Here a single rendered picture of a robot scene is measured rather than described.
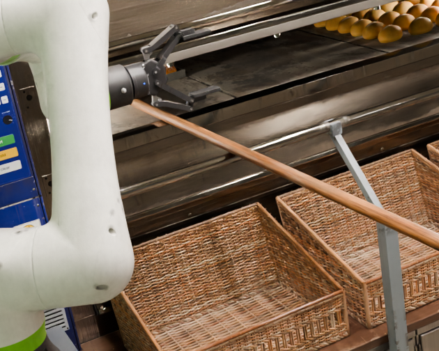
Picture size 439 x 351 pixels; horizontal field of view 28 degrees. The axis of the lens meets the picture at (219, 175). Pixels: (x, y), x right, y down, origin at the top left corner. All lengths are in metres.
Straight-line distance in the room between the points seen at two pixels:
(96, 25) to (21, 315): 0.47
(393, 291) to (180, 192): 0.71
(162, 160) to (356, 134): 0.68
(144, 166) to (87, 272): 1.36
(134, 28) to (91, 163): 1.20
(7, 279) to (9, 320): 0.07
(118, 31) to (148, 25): 0.09
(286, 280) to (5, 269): 1.56
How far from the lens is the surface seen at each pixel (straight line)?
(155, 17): 2.54
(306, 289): 2.68
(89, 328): 2.76
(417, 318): 2.61
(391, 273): 2.41
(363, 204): 1.84
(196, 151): 2.70
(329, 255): 2.61
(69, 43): 1.40
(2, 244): 1.36
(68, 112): 1.37
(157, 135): 2.62
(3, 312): 1.38
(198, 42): 2.46
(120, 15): 2.51
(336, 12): 2.65
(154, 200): 2.65
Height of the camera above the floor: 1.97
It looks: 21 degrees down
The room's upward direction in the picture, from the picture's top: 10 degrees counter-clockwise
